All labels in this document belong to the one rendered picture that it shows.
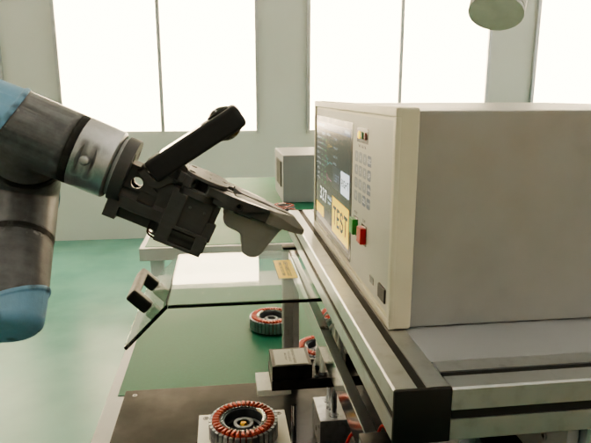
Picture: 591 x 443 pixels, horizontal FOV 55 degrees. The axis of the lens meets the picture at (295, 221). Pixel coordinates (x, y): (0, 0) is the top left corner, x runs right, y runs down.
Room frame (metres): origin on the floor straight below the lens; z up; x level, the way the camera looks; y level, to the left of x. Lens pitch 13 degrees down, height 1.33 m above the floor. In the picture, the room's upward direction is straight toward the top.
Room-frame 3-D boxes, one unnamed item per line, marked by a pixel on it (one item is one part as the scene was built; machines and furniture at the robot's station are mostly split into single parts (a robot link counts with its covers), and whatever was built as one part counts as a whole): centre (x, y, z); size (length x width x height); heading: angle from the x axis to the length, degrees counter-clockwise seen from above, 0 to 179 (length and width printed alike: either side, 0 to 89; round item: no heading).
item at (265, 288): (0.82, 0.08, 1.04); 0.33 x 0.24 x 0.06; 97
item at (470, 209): (0.73, -0.25, 1.22); 0.44 x 0.39 x 0.20; 7
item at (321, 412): (0.84, -0.06, 0.80); 0.07 x 0.05 x 0.06; 7
